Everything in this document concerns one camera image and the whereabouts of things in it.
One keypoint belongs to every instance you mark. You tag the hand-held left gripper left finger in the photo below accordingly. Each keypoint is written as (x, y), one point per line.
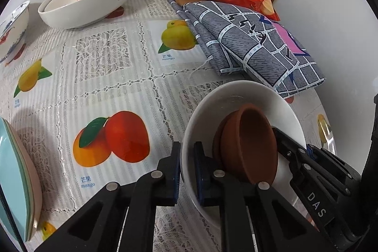
(176, 178)

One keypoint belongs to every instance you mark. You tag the fruit printed lace tablecloth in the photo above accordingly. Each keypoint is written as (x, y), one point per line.
(118, 80)

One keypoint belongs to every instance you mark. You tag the plain white bowl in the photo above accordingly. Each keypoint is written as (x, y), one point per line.
(236, 95)

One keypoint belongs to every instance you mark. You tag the small terracotta bowl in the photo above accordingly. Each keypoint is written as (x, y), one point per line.
(251, 145)
(218, 137)

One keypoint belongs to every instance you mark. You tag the brown flat packet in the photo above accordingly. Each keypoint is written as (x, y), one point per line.
(186, 0)

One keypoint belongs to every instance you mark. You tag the light blue square plate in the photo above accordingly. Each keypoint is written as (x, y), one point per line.
(9, 175)

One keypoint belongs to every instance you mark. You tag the grey checked cloth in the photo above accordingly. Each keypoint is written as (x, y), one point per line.
(242, 42)

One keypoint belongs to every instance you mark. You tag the stack of pastel plates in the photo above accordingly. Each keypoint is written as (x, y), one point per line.
(36, 190)

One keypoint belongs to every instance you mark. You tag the light green plate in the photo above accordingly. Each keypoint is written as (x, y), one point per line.
(28, 190)

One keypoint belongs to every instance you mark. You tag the blue floral white bowl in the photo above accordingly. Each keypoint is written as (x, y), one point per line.
(14, 33)

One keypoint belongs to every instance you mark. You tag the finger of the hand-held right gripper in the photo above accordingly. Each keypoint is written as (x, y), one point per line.
(333, 165)
(291, 148)

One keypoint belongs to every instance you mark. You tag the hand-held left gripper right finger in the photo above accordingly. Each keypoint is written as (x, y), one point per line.
(198, 175)

